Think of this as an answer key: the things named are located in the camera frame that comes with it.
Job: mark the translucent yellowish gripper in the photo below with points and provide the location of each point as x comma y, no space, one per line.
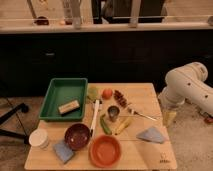
168,116

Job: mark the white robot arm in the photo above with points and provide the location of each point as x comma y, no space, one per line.
186,82

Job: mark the orange bowl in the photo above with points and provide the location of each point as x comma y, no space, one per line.
105,151

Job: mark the purple bowl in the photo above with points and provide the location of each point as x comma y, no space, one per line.
77,136

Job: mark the dark red bowl on counter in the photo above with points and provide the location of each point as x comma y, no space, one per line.
42,21

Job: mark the blue folded cloth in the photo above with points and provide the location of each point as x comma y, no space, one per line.
151,134

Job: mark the yellow banana toy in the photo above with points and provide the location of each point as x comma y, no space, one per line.
123,125

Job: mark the brown pine cone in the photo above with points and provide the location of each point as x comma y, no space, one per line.
120,99

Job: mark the small metal cup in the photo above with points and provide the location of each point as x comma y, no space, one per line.
113,112

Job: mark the green chili pepper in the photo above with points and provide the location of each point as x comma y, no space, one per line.
104,126

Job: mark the orange tomato toy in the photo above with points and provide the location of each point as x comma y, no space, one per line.
107,93

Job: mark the green lettuce toy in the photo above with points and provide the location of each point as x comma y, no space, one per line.
92,93

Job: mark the wooden block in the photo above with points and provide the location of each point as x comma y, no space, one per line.
63,109

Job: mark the green plastic tray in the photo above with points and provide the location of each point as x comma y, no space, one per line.
60,92

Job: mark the blue sponge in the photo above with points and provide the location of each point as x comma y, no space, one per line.
63,151

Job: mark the white paper cup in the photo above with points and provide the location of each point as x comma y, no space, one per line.
39,138

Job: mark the black chair base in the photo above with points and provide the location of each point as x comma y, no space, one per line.
9,121

